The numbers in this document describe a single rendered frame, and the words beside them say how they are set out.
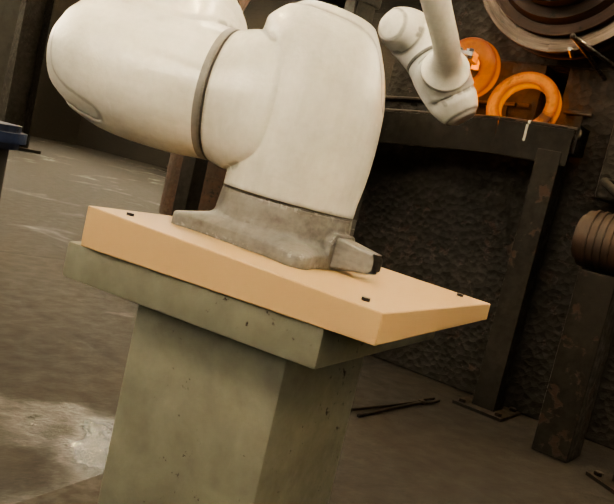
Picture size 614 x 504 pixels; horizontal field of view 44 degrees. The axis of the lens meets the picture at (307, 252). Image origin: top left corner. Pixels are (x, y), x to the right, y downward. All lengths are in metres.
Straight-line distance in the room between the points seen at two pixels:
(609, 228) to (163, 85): 1.10
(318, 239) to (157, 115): 0.22
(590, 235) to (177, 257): 1.11
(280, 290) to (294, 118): 0.20
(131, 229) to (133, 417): 0.22
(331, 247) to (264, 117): 0.15
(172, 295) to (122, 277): 0.07
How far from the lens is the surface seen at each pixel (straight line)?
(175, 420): 0.85
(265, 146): 0.81
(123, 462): 0.91
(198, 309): 0.74
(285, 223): 0.80
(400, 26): 1.71
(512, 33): 2.02
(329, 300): 0.66
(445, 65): 1.61
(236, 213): 0.82
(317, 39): 0.81
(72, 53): 0.91
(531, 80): 2.03
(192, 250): 0.74
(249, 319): 0.71
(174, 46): 0.86
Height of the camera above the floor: 0.48
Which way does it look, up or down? 6 degrees down
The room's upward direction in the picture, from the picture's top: 13 degrees clockwise
